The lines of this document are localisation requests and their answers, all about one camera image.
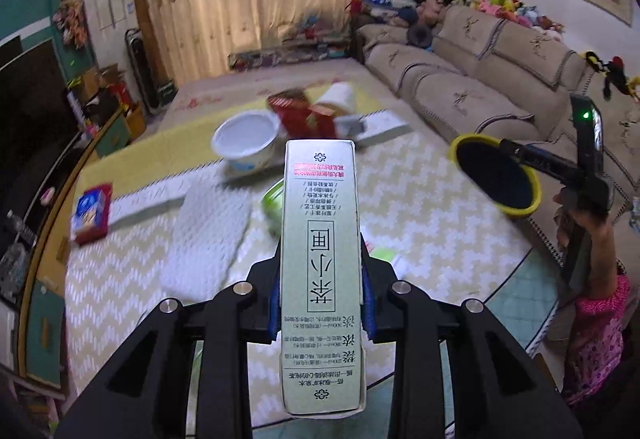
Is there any glass jar green lid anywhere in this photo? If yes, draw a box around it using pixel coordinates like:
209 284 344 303
262 179 284 235

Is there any white foam net sleeve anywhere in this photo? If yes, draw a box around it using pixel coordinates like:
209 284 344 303
160 179 252 303

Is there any green tea carton box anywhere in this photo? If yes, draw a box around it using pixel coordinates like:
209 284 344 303
280 139 364 419

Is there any white plastic bowl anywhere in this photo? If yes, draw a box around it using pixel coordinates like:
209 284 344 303
210 110 280 174

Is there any red snack packet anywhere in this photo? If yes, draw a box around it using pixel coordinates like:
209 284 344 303
267 88 337 139

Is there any white paper cup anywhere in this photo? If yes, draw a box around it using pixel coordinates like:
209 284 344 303
314 82 357 116

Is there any yellow rimmed dark trash bin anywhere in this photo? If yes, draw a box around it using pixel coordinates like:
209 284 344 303
448 134 542 219

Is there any person right hand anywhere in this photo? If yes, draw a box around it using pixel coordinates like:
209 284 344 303
553 193 615 251

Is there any patterned green yellow tablecloth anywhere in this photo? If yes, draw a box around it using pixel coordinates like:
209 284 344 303
65 113 558 389

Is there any black yellow monkey plush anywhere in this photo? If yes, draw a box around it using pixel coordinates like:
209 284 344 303
582 51 639 103

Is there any beige sectional sofa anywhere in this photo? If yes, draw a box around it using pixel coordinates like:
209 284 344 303
354 4 640 280

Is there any red blue snack box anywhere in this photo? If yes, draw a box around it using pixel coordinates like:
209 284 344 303
70 184 113 246

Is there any floral beige floor rug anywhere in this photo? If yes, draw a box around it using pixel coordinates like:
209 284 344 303
160 59 397 132

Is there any low glass shelf with books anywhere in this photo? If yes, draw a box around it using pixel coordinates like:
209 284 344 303
228 38 350 72

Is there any black tower fan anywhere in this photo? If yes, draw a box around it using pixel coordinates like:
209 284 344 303
125 29 162 115

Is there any red fire extinguisher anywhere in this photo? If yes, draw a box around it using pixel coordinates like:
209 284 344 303
107 82 136 112

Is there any pile of plush toys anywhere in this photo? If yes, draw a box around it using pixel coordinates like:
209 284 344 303
393 0 565 40

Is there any black flat television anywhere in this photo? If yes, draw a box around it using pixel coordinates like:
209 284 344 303
1 40 78 232

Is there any white cabinet air conditioner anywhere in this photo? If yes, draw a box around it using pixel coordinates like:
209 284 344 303
84 0 139 94

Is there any artificial flower wall decoration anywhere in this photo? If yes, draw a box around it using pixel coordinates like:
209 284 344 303
52 0 88 50

